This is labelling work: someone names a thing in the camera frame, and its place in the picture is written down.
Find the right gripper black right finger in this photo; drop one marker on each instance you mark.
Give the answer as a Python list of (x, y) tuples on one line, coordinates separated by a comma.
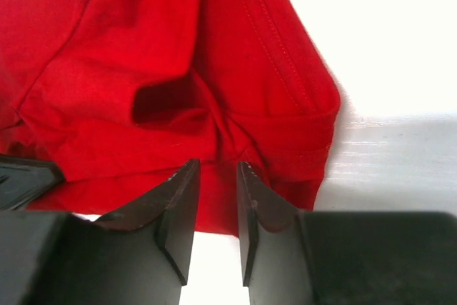
[(273, 255)]

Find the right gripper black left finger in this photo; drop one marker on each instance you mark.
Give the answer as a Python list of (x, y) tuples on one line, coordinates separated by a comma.
[(139, 253)]

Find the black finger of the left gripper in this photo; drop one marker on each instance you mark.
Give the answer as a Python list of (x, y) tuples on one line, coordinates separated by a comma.
[(23, 180)]

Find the red t shirt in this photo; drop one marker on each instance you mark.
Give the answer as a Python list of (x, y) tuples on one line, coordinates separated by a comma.
[(121, 93)]

